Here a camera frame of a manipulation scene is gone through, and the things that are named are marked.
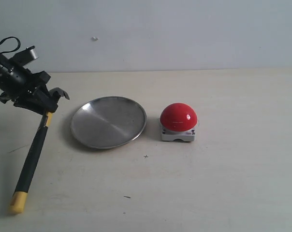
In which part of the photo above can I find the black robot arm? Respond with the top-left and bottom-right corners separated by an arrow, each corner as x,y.
0,46 -> 58,115

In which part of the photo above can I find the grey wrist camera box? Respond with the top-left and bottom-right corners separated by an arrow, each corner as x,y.
9,45 -> 39,67

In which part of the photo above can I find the round steel plate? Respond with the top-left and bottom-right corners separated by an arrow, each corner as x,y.
70,96 -> 147,149

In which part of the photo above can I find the yellow black claw hammer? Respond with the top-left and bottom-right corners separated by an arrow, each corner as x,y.
8,87 -> 70,215

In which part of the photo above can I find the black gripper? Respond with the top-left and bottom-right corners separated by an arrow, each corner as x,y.
0,64 -> 58,115

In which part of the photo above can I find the red dome push button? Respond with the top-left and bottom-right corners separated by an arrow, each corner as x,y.
160,103 -> 199,142

